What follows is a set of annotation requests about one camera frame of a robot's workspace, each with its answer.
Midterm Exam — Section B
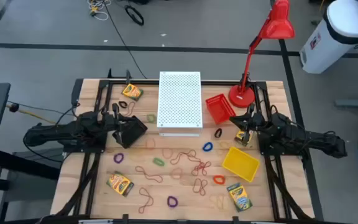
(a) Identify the white trash can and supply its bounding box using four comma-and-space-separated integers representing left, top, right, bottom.
299, 0, 358, 75

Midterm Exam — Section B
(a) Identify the yellow plastic basket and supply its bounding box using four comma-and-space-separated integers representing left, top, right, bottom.
221, 146, 260, 183

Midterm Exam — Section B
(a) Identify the white yellow cable bundle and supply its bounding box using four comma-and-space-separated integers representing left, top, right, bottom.
87, 0, 112, 22

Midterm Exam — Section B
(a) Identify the red plastic basket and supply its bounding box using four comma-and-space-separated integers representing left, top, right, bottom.
205, 93, 237, 125

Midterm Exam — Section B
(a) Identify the black plastic basket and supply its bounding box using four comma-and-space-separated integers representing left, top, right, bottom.
112, 115, 149, 149

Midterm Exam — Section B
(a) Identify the long red rubber band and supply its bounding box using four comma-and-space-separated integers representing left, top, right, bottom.
170, 149, 205, 177

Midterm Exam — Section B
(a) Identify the blue green crayon box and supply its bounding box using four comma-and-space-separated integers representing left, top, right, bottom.
226, 182, 254, 213

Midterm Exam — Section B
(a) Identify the white perforated metal shelf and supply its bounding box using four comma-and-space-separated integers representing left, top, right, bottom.
156, 71, 204, 138

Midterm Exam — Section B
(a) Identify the long black floor cable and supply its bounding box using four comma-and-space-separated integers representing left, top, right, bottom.
103, 0, 148, 80

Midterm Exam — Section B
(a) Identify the black coiled floor cable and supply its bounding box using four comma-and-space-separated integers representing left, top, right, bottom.
124, 4, 145, 27

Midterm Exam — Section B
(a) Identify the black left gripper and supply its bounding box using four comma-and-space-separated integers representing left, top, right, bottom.
99, 103, 138, 147

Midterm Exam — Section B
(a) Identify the yellow green crayon box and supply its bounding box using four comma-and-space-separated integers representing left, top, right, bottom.
121, 83, 144, 101
234, 129, 254, 147

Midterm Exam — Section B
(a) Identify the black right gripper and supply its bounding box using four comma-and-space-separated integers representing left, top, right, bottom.
229, 104, 269, 133

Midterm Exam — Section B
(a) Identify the red desk lamp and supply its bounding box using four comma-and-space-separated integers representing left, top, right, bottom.
227, 0, 296, 109

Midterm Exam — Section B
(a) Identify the large yellow red crayon box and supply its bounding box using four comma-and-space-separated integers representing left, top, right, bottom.
106, 170, 135, 198

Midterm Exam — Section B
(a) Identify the yellow cord with black ball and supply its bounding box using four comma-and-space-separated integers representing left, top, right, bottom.
6, 102, 57, 124

